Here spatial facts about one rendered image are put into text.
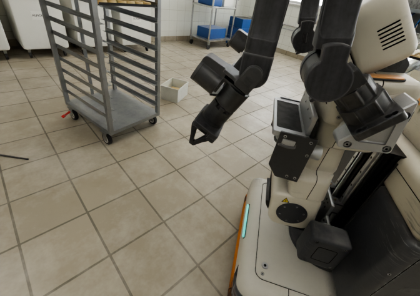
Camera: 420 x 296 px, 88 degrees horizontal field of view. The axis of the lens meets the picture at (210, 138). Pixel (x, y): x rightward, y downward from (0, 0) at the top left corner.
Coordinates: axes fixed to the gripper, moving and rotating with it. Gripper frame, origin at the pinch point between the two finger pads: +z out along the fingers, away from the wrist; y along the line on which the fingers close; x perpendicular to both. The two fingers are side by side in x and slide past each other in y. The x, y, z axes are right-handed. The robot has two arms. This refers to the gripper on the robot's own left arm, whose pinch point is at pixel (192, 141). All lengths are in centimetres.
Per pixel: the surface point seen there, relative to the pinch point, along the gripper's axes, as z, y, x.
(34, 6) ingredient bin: 134, -196, -232
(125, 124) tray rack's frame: 89, -82, -40
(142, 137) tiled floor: 99, -90, -25
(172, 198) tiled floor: 77, -41, 18
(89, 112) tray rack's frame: 105, -84, -70
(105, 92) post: 63, -67, -57
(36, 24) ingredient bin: 152, -195, -224
